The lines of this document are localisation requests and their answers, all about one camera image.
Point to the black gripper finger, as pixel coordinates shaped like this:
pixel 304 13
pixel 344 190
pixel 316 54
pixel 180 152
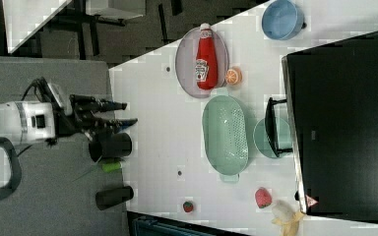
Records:
pixel 105 106
pixel 114 126

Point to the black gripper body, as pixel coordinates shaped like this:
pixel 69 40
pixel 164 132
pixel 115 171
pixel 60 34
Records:
pixel 73 113

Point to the mint green oval strainer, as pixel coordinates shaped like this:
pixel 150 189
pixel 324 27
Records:
pixel 225 137

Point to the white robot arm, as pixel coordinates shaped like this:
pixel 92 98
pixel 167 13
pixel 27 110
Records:
pixel 31 122

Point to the green marker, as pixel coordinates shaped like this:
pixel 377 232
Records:
pixel 111 166

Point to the grey round plate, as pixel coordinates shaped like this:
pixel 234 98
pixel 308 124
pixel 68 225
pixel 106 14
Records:
pixel 185 62

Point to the blue crate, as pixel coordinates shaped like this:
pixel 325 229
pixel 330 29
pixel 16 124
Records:
pixel 148 226

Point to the red ketchup bottle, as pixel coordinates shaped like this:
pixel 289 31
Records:
pixel 206 65

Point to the small red strawberry toy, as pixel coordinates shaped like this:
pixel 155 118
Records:
pixel 188 206

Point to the orange slice toy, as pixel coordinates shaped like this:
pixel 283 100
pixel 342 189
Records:
pixel 233 76

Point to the pink strawberry toy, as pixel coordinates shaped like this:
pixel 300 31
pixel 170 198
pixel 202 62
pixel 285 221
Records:
pixel 263 198

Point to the mint green cup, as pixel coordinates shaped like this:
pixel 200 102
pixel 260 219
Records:
pixel 262 143

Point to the yellow banana toy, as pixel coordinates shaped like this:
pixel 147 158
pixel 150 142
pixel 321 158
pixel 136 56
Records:
pixel 286 218

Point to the blue cup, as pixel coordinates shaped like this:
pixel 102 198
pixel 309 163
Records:
pixel 283 20

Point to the black toaster oven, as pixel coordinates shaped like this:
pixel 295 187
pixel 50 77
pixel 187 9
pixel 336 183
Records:
pixel 331 95

